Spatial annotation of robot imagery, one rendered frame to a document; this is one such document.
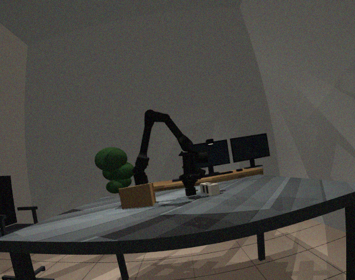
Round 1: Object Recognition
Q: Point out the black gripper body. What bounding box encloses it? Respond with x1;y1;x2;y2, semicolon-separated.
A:
179;164;201;181

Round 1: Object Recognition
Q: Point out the black two-prong plug charger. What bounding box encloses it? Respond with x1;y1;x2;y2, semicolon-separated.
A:
185;187;198;196

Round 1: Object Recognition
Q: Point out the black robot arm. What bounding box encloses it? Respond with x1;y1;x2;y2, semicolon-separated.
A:
132;109;208;186

